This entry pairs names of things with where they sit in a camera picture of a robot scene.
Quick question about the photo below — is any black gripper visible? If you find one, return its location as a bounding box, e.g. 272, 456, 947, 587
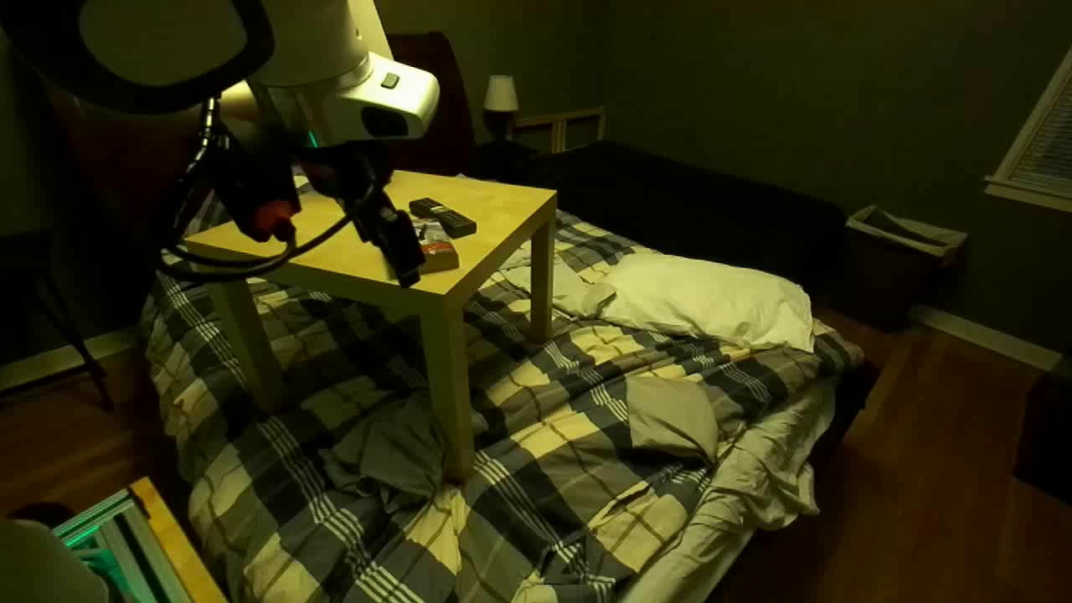
301, 148, 429, 288

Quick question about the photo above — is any black remote control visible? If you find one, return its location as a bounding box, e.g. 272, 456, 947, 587
405, 193, 481, 240

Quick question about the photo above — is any white rounded robot base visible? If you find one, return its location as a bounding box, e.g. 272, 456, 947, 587
0, 516, 111, 603

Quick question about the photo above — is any light wooden side table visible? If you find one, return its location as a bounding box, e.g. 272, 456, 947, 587
181, 167, 559, 485

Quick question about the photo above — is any dark wooden headboard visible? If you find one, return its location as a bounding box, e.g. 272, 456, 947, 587
384, 31, 481, 178

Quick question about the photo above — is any small table lamp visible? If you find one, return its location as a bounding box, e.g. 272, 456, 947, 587
484, 71, 523, 148

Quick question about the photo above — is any plaid-covered bed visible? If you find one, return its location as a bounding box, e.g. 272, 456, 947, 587
138, 203, 864, 603

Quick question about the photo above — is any dark low couch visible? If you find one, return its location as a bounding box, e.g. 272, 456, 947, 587
472, 138, 848, 305

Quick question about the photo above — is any white pillow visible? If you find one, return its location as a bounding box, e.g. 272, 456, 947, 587
606, 250, 818, 353

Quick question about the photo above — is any black tripod stand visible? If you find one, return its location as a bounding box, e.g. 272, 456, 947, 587
0, 228, 117, 414

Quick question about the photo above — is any green framed panel stack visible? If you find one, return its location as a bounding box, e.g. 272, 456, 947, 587
46, 476, 233, 603

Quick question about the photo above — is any white bed sheet mattress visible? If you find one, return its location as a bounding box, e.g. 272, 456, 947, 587
648, 370, 844, 603

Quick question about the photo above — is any rectangular waste bin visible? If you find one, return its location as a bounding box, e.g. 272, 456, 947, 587
842, 202, 973, 330

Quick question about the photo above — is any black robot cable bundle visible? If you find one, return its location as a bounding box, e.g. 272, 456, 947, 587
153, 97, 360, 283

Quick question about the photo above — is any white window frame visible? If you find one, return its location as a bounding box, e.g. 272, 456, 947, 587
982, 46, 1072, 213

